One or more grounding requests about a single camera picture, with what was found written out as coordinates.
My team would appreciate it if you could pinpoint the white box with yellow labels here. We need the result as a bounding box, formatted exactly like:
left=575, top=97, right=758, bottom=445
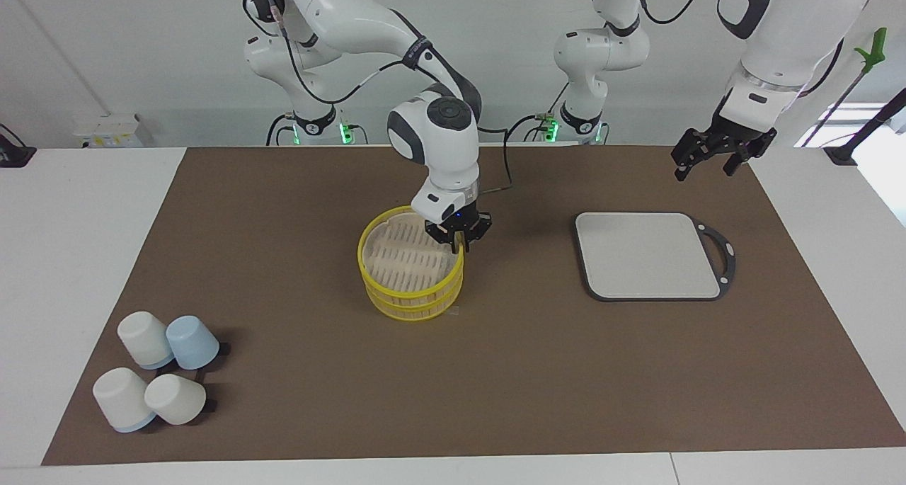
left=74, top=113, right=144, bottom=149

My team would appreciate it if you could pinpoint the white cup with blue rim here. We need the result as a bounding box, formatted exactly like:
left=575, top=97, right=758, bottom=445
left=117, top=311, right=175, bottom=370
left=93, top=367, right=157, bottom=433

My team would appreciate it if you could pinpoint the black stand with pole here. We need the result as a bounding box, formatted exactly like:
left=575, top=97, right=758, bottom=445
left=825, top=89, right=906, bottom=167

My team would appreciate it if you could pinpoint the yellow steamer tier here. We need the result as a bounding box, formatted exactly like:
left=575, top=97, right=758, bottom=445
left=357, top=205, right=466, bottom=293
left=365, top=273, right=465, bottom=321

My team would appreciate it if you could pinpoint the green clamp on rod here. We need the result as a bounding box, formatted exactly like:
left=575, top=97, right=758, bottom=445
left=856, top=28, right=888, bottom=72

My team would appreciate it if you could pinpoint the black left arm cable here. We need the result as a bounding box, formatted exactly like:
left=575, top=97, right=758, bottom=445
left=637, top=0, right=713, bottom=25

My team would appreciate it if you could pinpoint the brown table mat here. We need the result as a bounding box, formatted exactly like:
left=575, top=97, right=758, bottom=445
left=41, top=145, right=906, bottom=466

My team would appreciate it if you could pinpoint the grey cutting board black rim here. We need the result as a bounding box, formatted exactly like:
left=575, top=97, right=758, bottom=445
left=574, top=212, right=737, bottom=302

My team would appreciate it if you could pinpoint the black base cable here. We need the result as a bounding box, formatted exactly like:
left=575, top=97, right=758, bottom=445
left=504, top=81, right=567, bottom=144
left=266, top=113, right=295, bottom=146

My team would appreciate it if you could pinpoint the light blue cup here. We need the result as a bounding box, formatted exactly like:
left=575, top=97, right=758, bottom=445
left=166, top=315, right=220, bottom=370

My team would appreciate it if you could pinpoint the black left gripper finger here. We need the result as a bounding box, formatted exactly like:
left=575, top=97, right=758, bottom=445
left=672, top=131, right=709, bottom=183
left=722, top=148, right=767, bottom=178

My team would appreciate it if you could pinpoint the black mount at table edge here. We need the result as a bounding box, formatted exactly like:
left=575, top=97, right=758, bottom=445
left=0, top=124, right=37, bottom=169

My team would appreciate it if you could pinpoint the plain white cup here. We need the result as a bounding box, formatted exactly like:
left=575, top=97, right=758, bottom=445
left=144, top=373, right=207, bottom=426

